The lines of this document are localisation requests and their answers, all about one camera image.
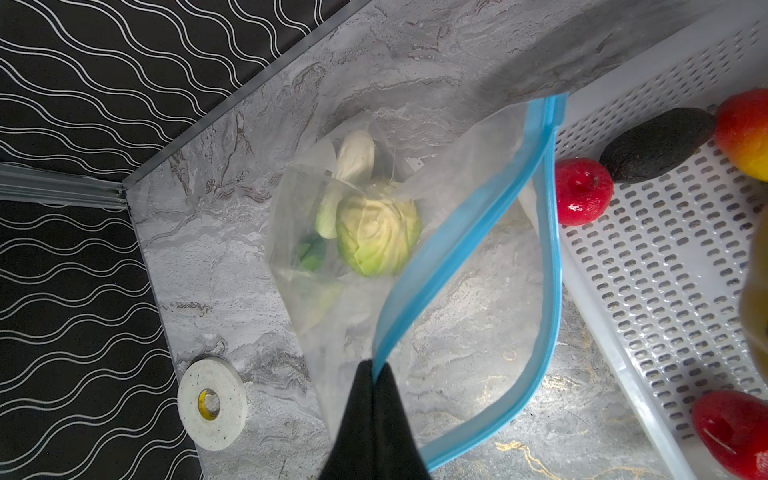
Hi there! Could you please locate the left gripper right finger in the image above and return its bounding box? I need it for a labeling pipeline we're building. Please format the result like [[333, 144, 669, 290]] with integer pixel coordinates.
[[373, 364, 431, 480]]

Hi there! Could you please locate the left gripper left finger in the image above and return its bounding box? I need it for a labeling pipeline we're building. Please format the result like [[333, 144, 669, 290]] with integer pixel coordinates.
[[319, 360, 375, 480]]

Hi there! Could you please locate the clear blue-zip bag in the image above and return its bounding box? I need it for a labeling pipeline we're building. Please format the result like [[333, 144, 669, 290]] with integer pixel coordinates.
[[266, 94, 567, 470]]

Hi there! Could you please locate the green toy cabbage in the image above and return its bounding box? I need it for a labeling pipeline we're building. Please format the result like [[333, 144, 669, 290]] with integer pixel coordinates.
[[335, 180, 422, 277]]

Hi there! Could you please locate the white toy radish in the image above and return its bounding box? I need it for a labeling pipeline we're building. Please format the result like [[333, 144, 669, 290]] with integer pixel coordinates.
[[315, 130, 376, 239]]

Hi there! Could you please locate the white tape roll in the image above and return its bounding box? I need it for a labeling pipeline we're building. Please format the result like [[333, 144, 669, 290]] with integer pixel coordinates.
[[177, 357, 248, 451]]

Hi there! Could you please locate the small red toy apple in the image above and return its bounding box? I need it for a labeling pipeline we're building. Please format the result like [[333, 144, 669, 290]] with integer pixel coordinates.
[[555, 158, 614, 226]]

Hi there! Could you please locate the white plastic perforated basket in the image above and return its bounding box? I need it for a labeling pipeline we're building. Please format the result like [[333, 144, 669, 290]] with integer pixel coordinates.
[[557, 1, 767, 479]]

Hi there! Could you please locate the red toy fruit right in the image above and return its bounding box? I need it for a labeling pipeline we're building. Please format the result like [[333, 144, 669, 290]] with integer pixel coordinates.
[[692, 390, 767, 479]]

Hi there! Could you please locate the black toy avocado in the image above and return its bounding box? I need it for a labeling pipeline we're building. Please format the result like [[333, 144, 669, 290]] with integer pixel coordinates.
[[599, 108, 716, 184]]

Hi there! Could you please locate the red yellow toy mango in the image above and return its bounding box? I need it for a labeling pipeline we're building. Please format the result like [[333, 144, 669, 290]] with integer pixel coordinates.
[[714, 88, 767, 182]]

